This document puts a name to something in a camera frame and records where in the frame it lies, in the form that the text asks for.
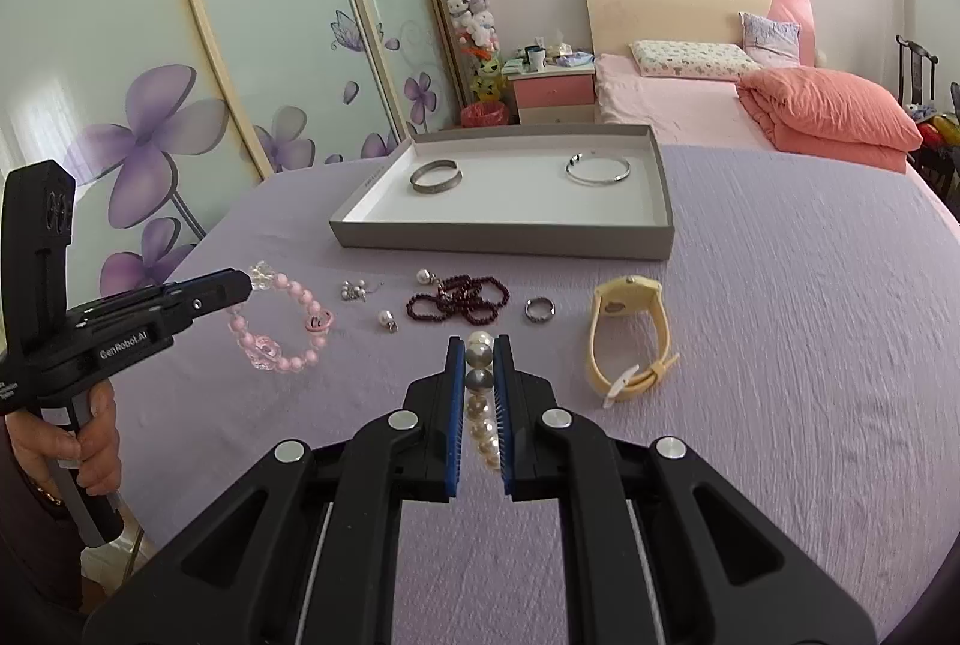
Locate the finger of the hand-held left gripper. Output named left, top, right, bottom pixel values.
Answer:
left=166, top=268, right=254, bottom=327

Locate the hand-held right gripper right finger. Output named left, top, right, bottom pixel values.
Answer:
left=497, top=334, right=878, bottom=645

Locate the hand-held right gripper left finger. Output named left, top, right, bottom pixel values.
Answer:
left=82, top=336, right=462, bottom=645

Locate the pink bead bracelet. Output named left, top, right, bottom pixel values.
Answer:
left=227, top=261, right=335, bottom=376

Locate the white pearl bracelet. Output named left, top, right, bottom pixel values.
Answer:
left=463, top=330, right=502, bottom=472

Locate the dark red bead bracelet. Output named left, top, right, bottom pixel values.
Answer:
left=406, top=274, right=509, bottom=325

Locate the yellow wrist watch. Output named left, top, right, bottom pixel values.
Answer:
left=585, top=276, right=680, bottom=407

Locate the grey cardboard box tray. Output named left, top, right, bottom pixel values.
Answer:
left=328, top=125, right=677, bottom=261

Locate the person's left forearm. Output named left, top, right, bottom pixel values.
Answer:
left=0, top=442, right=85, bottom=616

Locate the person's left hand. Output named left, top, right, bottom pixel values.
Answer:
left=6, top=381, right=122, bottom=512

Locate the wide silver bangle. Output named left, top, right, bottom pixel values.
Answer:
left=409, top=160, right=464, bottom=194

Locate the thin silver bangle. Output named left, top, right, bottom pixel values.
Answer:
left=565, top=153, right=631, bottom=187

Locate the floral sliding door wardrobe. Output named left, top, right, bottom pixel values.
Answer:
left=0, top=0, right=462, bottom=361

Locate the red bin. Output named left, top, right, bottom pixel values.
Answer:
left=460, top=101, right=507, bottom=128

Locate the pink and white nightstand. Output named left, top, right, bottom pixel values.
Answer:
left=508, top=61, right=599, bottom=126

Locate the pink bed mattress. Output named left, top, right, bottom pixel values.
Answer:
left=595, top=52, right=781, bottom=147

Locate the clear plush toy tube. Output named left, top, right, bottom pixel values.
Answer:
left=437, top=0, right=505, bottom=106

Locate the printed white pillow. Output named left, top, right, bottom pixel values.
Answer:
left=628, top=40, right=762, bottom=82

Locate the folded orange quilt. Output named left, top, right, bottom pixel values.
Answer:
left=736, top=66, right=923, bottom=173

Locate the cream and pink headboard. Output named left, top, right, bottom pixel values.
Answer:
left=581, top=0, right=815, bottom=68

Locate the lilac pillow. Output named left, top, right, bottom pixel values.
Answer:
left=739, top=11, right=802, bottom=67

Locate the colourful toys pile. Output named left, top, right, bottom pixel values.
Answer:
left=904, top=103, right=960, bottom=151

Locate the dark wooden chair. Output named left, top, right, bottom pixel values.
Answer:
left=895, top=35, right=940, bottom=106

